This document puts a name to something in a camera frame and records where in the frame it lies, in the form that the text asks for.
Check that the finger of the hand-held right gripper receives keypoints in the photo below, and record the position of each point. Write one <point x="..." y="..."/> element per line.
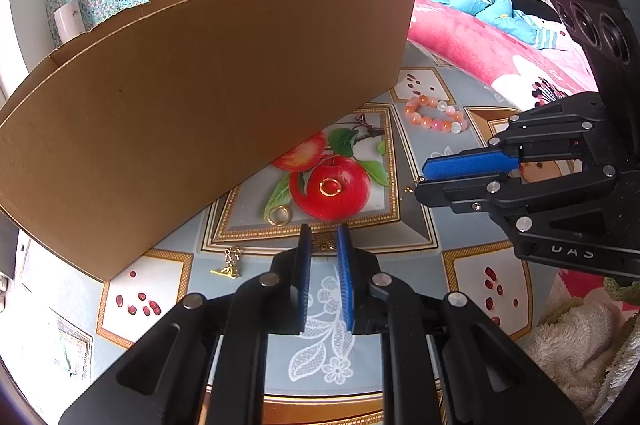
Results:
<point x="470" y="165"/>
<point x="475" y="195"/>

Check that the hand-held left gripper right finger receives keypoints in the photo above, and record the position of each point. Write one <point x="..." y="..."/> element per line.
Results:
<point x="345" y="275"/>

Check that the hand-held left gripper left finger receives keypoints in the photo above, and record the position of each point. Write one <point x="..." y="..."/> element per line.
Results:
<point x="303" y="275"/>

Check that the small gold earring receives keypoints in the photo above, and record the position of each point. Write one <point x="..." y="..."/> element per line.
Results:
<point x="411" y="190"/>

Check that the brown cardboard box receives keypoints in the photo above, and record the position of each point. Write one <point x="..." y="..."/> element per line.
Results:
<point x="200" y="105"/>

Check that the fruit print tablecloth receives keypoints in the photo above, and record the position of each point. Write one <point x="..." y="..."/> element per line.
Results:
<point x="440" y="230"/>

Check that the pink floral blanket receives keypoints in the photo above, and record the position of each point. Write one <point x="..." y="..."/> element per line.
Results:
<point x="475" y="45"/>

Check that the blue baby garment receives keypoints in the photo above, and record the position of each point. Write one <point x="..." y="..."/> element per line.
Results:
<point x="485" y="2"/>

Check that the white fluffy rug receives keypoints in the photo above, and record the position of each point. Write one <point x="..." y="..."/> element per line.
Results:
<point x="580" y="345"/>

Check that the pink paper roll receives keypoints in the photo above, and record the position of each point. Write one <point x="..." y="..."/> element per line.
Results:
<point x="67" y="22"/>

